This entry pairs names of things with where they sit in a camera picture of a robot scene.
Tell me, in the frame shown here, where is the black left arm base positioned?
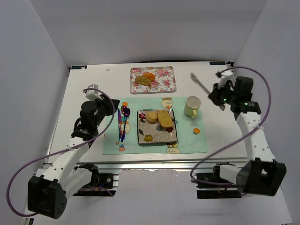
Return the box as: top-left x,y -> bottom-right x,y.
74,163 -> 118,197

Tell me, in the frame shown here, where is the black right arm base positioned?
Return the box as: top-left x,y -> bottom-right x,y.
191,163 -> 244,199

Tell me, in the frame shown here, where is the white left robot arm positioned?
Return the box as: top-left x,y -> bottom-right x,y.
28,85 -> 208,219

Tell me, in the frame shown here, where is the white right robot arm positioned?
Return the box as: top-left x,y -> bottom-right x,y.
209,75 -> 286,196

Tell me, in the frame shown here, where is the seeded bread loaf slice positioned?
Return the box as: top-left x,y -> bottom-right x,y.
135,75 -> 151,86

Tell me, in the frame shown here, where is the yellow mug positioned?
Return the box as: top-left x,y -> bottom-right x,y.
184,96 -> 201,118

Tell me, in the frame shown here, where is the floral serving tray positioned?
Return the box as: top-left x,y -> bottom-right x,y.
130,66 -> 177,94

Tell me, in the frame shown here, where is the iridescent purple spoon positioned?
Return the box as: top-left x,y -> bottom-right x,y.
121,107 -> 131,142

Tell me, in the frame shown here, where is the iridescent purple knife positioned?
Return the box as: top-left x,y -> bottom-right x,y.
117,108 -> 123,142

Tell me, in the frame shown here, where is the orange glazed bun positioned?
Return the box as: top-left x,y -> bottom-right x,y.
142,72 -> 155,82

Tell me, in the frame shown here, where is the round yellow bun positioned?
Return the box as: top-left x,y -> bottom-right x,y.
146,111 -> 158,123

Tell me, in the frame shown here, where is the square floral plate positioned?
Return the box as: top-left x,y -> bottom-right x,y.
137,109 -> 178,145

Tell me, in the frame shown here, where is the light green placemat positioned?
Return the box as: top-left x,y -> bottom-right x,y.
103,97 -> 209,155

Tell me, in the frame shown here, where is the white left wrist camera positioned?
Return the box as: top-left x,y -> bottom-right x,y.
83,84 -> 103,101

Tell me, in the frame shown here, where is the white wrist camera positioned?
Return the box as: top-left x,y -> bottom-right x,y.
216,68 -> 236,89
83,84 -> 103,101

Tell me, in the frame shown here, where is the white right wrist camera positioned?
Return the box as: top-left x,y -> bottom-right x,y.
216,68 -> 236,89

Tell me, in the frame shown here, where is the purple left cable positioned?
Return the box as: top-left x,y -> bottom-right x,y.
6,88 -> 116,217

